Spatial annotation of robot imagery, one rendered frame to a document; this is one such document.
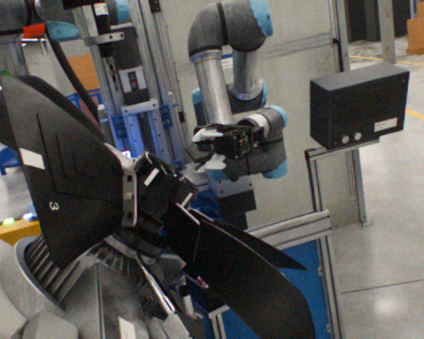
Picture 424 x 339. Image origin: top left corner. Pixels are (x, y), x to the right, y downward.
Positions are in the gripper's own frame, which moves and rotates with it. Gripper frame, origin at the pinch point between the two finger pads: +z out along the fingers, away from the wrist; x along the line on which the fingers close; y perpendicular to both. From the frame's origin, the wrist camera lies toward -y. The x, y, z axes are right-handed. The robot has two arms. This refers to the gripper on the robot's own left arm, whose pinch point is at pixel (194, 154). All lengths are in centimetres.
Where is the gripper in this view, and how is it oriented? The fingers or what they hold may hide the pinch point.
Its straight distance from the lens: 104.8
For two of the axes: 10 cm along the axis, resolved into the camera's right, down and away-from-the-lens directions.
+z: -5.9, 3.3, -7.3
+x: 1.1, 9.4, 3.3
